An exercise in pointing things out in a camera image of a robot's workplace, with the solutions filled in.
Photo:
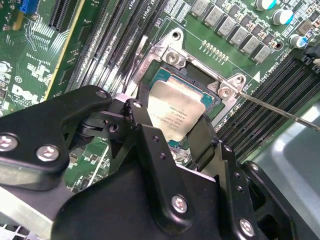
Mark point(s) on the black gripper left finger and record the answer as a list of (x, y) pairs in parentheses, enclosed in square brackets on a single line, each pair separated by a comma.
[(37, 130)]

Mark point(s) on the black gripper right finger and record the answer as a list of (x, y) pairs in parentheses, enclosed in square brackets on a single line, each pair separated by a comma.
[(226, 165)]

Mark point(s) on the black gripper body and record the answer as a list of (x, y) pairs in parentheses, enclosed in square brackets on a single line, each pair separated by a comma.
[(125, 207)]

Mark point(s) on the metal locking lever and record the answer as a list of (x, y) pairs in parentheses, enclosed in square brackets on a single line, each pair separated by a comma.
[(275, 109)]

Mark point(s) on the silver CPU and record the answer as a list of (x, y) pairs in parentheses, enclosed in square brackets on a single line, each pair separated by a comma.
[(172, 110)]

